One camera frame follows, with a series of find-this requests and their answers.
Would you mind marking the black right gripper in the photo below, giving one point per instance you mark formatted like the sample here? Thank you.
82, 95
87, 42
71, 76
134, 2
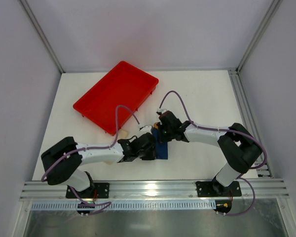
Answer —
163, 133

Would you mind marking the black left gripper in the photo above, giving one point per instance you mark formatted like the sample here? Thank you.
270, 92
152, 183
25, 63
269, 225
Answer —
152, 147

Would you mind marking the dark blue paper napkin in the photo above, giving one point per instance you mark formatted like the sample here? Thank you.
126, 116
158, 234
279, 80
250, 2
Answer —
161, 148

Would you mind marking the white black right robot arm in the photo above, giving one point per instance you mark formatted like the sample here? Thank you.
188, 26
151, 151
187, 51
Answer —
237, 145

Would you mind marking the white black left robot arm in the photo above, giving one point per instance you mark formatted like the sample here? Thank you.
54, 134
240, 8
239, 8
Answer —
61, 162

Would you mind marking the red plastic tray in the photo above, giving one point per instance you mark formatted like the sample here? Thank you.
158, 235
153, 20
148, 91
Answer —
125, 85

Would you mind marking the left black controller board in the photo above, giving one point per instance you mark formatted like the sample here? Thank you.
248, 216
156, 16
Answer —
85, 209

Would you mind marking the black controller board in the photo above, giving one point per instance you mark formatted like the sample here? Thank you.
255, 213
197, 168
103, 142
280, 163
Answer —
85, 209
223, 206

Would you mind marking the right black controller board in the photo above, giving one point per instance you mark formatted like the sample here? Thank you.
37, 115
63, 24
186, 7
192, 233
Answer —
223, 206

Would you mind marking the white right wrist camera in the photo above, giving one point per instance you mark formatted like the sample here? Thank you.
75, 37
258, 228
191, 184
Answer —
160, 111

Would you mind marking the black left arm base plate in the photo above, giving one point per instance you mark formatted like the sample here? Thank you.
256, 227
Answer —
98, 190

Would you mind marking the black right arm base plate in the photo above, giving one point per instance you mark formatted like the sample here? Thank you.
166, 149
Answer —
211, 189

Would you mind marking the aluminium right side rail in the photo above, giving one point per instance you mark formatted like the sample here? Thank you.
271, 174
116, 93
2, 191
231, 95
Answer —
248, 118

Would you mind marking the aluminium rail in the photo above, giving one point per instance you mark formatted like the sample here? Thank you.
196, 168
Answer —
166, 189
248, 118

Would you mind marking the aluminium front rail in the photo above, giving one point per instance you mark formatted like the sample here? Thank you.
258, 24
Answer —
166, 189

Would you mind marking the white slotted cable duct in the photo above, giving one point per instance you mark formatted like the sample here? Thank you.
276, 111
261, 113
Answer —
128, 205

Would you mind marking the aluminium left corner post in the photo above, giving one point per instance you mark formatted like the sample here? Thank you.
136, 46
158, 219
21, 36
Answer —
40, 33

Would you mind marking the aluminium corner post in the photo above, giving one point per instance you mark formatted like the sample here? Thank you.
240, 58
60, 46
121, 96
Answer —
40, 33
271, 11

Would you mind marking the aluminium right corner post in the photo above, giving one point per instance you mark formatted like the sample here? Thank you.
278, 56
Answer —
271, 11

